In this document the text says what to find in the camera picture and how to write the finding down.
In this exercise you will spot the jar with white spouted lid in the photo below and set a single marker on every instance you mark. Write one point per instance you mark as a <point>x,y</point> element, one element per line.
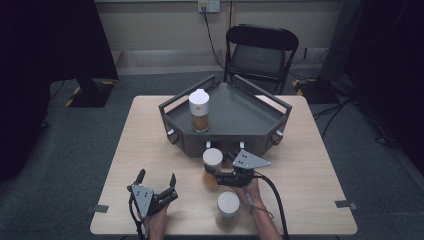
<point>199,106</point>

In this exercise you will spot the dark grey corner rack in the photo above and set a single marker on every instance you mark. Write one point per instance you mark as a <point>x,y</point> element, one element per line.
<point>240,113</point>

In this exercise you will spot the grey table edge tab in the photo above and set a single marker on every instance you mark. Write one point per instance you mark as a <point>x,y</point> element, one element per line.
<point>346,204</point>
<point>97,209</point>

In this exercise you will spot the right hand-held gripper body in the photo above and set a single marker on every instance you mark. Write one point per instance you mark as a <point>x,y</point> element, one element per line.
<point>246,160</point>

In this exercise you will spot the black curtain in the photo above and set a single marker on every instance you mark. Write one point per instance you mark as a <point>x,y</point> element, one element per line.
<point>393,50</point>
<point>50,40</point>

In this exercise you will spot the black rack hook white top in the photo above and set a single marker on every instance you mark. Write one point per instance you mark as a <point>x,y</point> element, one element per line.
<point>277,135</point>
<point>241,145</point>

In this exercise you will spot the person's left hand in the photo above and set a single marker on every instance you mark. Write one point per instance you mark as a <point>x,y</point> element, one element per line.
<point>156,224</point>

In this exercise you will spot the grey upright panel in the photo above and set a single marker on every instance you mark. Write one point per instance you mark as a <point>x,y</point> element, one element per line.
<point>340,40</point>

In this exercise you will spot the white wall socket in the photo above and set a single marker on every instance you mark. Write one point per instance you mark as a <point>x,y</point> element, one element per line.
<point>209,5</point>

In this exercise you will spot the black folding chair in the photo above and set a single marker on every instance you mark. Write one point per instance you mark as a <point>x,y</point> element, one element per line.
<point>263,37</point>

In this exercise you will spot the black stand base yellow tape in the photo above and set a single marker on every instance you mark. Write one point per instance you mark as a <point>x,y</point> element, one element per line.
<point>316,92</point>
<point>90,95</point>

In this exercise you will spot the pale jar with grey lid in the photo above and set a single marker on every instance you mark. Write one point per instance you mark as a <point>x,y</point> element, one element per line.
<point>228,204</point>

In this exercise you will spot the left black rotary knob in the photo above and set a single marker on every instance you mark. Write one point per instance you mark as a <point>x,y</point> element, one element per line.
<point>171,134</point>

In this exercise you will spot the person's right hand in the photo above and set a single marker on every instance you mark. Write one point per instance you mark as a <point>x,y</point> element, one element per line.
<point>250,196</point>

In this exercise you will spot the amber jar with beige lid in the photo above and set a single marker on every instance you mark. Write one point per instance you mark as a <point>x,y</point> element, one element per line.
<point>212,157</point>

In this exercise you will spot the black rotary knob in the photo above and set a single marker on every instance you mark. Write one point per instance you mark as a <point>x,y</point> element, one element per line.
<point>208,144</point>
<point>171,134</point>

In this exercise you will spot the right black rotary knob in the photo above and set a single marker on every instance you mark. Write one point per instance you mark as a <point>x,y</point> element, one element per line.
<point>208,144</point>

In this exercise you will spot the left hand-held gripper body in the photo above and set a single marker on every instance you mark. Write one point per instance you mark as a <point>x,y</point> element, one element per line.
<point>143,200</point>

